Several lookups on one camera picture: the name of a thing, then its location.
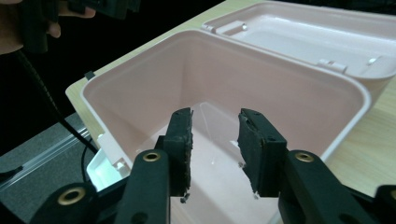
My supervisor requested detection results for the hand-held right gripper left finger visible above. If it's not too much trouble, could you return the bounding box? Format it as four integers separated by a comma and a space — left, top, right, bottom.
114, 106, 194, 224

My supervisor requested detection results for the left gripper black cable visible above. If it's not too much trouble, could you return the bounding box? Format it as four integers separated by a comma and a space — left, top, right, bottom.
12, 49, 99, 185

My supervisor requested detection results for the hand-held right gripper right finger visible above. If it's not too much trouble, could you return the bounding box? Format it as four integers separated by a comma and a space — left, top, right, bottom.
237, 107, 375, 224

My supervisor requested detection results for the aluminium floor rail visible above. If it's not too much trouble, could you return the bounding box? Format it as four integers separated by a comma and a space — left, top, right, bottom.
0, 125, 92, 191

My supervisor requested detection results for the pink storage box white handle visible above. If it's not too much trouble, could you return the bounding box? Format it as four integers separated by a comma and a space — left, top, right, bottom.
64, 0, 396, 224

